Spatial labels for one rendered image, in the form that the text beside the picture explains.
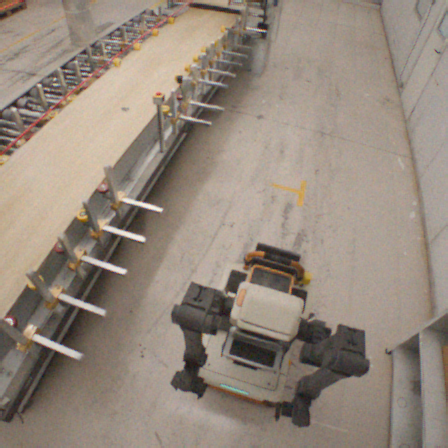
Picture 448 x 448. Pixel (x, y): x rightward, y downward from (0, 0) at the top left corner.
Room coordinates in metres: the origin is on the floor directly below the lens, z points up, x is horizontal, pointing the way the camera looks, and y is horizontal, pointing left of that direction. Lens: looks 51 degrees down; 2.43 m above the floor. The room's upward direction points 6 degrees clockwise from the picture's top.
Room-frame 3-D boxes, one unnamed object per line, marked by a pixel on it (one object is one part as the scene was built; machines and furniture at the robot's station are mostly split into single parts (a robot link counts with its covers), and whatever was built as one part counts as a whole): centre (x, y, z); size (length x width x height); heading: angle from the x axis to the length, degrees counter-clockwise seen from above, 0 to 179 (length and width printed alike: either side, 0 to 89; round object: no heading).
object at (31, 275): (0.63, 0.86, 0.90); 0.04 x 0.04 x 0.48; 78
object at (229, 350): (0.46, -0.20, 0.99); 0.28 x 0.16 x 0.22; 77
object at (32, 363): (2.53, 0.46, 0.67); 5.11 x 0.08 x 0.10; 168
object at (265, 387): (0.75, -0.26, 0.16); 0.67 x 0.64 x 0.25; 167
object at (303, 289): (0.84, -0.28, 0.59); 0.55 x 0.34 x 0.83; 77
